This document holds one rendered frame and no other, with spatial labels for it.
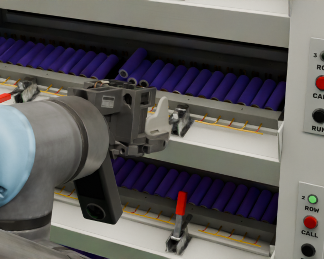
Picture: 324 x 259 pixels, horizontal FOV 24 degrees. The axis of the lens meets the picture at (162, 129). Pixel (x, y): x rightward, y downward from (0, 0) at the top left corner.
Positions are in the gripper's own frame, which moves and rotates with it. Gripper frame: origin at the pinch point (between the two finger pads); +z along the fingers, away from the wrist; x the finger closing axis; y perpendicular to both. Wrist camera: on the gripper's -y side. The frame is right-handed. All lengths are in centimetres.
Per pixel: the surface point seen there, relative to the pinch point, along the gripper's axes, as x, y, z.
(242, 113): -8.6, 3.0, 8.5
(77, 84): 18.4, 2.9, 8.5
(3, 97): 26.1, 0.4, 0.4
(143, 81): 8.9, 4.6, 11.7
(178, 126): -1.0, 0.3, 4.6
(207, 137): -4.6, -0.8, 6.5
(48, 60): 27.3, 5.1, 12.9
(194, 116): -1.4, 1.3, 8.8
